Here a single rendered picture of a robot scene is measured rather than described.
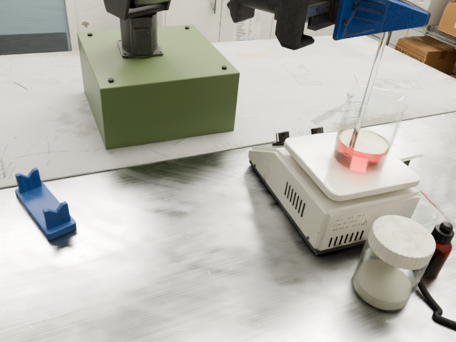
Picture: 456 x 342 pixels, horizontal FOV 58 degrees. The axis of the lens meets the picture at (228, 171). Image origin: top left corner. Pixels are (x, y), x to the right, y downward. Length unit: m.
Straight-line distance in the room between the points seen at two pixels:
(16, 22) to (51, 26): 0.22
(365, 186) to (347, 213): 0.03
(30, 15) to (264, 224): 2.94
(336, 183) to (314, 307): 0.13
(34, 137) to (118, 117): 0.14
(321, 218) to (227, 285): 0.12
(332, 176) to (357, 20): 0.16
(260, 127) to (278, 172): 0.20
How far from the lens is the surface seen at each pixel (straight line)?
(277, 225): 0.52
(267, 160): 0.55
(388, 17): 0.42
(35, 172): 0.55
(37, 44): 3.38
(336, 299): 0.46
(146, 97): 0.61
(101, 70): 0.64
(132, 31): 0.67
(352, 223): 0.47
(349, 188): 0.45
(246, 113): 0.76
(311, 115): 0.78
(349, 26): 0.43
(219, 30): 3.02
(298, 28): 0.37
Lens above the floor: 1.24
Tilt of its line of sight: 35 degrees down
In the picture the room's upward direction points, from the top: 6 degrees clockwise
